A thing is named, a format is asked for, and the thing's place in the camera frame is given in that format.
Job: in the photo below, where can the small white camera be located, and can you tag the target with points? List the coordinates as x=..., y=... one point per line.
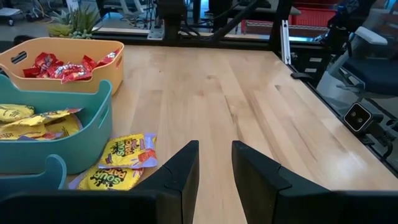
x=357, y=117

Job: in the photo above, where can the silver metal bracket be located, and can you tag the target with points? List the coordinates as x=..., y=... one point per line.
x=285, y=42

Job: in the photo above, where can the teal green plastic bin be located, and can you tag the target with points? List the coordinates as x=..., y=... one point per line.
x=90, y=146

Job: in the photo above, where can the office chair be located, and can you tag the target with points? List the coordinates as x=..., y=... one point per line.
x=373, y=74

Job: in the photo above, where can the dark blue plastic bin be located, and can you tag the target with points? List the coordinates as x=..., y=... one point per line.
x=46, y=177

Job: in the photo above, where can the red plastic crate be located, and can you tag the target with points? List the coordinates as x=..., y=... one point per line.
x=314, y=14

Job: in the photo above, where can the orange plastic bin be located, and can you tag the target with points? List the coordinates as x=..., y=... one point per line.
x=77, y=86

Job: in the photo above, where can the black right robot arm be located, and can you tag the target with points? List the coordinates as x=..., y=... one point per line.
x=172, y=18

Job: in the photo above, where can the white power strip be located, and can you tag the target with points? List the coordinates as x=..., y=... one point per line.
x=155, y=31

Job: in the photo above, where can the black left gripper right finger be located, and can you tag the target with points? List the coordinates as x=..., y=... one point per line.
x=258, y=186

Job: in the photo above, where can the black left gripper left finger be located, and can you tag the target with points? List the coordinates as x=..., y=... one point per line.
x=180, y=186

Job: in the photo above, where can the small potted succulent plant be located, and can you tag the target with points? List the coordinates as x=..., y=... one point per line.
x=76, y=23

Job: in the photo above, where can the white wheeled cart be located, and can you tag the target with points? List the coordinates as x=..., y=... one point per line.
x=9, y=14

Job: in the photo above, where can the red Skittles candy pack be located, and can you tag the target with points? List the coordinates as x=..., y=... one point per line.
x=73, y=73
x=109, y=57
x=43, y=63
x=90, y=62

